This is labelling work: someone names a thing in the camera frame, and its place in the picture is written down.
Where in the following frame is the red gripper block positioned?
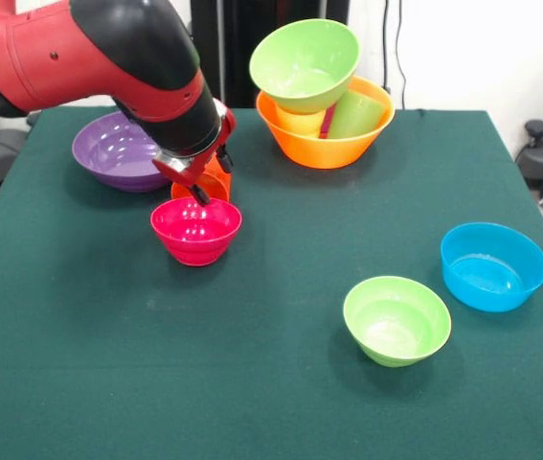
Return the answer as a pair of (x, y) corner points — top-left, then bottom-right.
(151, 105), (238, 208)

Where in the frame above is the red-orange cup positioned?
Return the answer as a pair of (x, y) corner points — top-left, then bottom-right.
(170, 156), (233, 204)

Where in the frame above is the pink bowl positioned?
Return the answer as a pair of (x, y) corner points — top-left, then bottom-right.
(149, 196), (243, 268)

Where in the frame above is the yellow cup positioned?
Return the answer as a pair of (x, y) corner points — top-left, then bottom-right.
(274, 103), (328, 137)

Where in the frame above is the large orange bowl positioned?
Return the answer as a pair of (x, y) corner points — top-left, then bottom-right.
(255, 75), (396, 171)

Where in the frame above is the purple cup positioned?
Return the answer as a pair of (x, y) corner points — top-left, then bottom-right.
(319, 104), (339, 140)

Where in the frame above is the large green bowl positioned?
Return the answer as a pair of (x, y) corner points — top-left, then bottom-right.
(248, 18), (362, 116)

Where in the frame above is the green cup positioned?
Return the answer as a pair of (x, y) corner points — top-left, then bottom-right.
(326, 90), (388, 141)

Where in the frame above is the purple bowl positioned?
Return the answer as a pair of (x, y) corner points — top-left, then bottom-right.
(71, 110), (172, 194)

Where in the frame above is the dark green table cloth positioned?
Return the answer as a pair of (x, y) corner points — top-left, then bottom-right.
(0, 104), (543, 460)

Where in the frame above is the small green bowl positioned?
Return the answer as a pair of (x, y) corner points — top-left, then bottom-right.
(342, 275), (453, 369)

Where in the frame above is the blue bowl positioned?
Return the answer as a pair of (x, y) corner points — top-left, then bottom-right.
(440, 221), (543, 314)

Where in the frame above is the black wall cable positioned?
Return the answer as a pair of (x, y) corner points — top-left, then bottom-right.
(379, 0), (409, 110)

